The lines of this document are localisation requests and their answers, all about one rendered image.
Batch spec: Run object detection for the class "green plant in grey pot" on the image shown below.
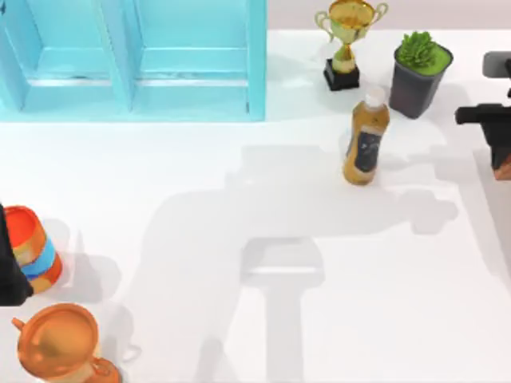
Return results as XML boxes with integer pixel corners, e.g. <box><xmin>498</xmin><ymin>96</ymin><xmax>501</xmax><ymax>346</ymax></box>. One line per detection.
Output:
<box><xmin>388</xmin><ymin>32</ymin><xmax>455</xmax><ymax>120</ymax></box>

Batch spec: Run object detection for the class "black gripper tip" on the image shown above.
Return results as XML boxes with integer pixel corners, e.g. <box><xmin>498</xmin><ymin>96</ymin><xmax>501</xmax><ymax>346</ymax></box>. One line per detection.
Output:
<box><xmin>0</xmin><ymin>203</ymin><xmax>35</xmax><ymax>309</ymax></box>

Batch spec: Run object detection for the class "amber bottle with white cap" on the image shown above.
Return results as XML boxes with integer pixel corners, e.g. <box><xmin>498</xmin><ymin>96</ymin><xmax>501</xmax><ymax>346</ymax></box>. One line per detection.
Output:
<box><xmin>342</xmin><ymin>86</ymin><xmax>391</xmax><ymax>187</ymax></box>

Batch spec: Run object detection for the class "gold trophy with black base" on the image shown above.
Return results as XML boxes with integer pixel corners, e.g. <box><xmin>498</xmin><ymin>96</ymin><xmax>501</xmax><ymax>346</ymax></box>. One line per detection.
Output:
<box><xmin>315</xmin><ymin>0</ymin><xmax>390</xmax><ymax>93</ymax></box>

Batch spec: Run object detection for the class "orange and blue can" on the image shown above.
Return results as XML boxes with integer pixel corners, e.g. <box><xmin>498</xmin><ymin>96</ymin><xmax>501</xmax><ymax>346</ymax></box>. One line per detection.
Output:
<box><xmin>2</xmin><ymin>204</ymin><xmax>65</xmax><ymax>296</ymax></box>

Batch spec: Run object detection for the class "grey rounded box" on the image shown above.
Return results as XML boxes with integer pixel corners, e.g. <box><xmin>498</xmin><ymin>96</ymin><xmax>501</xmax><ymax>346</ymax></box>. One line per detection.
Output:
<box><xmin>482</xmin><ymin>51</ymin><xmax>511</xmax><ymax>80</ymax></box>

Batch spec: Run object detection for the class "copper trophy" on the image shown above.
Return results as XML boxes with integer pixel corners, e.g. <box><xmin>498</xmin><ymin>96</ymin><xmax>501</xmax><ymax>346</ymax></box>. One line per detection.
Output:
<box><xmin>10</xmin><ymin>302</ymin><xmax>125</xmax><ymax>383</ymax></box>

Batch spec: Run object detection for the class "light blue rack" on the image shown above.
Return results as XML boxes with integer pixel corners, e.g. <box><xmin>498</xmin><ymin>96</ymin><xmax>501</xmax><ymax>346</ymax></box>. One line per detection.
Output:
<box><xmin>0</xmin><ymin>0</ymin><xmax>267</xmax><ymax>123</ymax></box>

